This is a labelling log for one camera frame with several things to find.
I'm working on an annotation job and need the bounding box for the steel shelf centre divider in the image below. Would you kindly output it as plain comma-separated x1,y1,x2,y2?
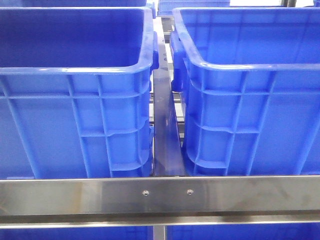
153,17,186,177

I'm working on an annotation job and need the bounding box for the blue crate front left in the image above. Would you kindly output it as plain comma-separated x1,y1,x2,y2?
0,7,159,180

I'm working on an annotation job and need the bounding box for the blue crate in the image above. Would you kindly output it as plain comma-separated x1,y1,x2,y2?
0,226,153,240
157,0,231,16
0,7,159,180
167,223,320,240
170,7,320,176
21,0,154,7

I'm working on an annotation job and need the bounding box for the blue crate front right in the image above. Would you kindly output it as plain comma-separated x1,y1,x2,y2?
170,7,320,176

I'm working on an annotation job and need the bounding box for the blue crate rear middle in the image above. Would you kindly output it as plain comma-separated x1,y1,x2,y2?
157,0,231,16

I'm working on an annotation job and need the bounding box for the blue crate lower left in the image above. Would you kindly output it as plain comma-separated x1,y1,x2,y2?
0,226,153,240

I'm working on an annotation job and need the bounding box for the blue crate lower right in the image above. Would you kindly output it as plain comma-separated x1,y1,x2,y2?
167,223,320,240

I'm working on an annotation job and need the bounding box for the blue crate rear left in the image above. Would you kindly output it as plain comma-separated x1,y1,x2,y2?
21,0,154,7

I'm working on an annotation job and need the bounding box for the steel shelf front rail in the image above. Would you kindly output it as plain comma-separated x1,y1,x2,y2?
0,175,320,229

